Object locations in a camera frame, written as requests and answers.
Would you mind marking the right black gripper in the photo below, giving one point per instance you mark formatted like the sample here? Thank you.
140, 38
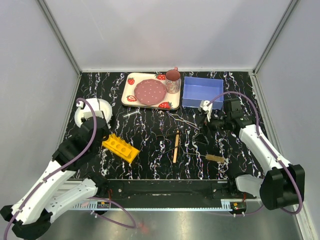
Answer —
206, 125

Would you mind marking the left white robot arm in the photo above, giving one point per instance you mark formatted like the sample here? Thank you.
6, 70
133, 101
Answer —
33, 215

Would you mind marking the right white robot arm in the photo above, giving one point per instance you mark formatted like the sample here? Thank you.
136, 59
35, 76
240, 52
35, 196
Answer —
283, 184

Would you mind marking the metal crucible tongs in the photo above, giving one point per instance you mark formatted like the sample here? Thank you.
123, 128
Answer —
178, 118

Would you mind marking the wooden test tube clamp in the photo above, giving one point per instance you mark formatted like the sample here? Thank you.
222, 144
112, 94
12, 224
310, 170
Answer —
175, 151

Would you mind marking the test tube brush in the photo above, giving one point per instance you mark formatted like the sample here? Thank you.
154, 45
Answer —
210, 157

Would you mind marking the blue plastic drawer box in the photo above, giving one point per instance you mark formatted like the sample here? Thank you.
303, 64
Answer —
197, 89

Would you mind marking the pink floral mug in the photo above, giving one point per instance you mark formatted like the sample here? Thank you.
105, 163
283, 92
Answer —
173, 80

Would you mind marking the pink dotted plate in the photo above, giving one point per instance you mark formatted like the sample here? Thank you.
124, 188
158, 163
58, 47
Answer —
150, 92

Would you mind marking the yellow test tube rack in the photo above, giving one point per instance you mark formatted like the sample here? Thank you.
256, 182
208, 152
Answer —
121, 148

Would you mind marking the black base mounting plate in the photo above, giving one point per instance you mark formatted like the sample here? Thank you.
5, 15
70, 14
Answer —
172, 194

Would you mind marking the white paper plate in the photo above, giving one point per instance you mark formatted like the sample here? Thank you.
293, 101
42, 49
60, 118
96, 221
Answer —
106, 108

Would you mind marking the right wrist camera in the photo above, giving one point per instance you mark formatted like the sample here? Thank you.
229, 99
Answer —
206, 106

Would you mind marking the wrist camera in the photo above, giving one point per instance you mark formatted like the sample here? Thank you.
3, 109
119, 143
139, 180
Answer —
85, 111
206, 106

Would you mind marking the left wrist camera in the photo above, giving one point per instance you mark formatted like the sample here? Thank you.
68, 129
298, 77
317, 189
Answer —
85, 111

